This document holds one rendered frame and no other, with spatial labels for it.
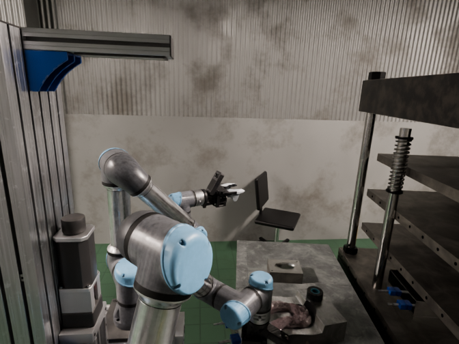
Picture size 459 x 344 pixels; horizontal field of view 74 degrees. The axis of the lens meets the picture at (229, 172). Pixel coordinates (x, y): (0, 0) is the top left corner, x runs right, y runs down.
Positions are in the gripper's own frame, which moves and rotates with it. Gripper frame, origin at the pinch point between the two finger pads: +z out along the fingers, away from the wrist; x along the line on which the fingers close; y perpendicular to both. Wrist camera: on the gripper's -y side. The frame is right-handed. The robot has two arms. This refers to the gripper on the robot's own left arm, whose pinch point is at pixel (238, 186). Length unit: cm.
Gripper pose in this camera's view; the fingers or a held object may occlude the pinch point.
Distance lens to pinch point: 148.5
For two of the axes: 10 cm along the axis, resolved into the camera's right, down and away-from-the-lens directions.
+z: 8.5, -1.1, 5.2
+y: -1.1, 9.2, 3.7
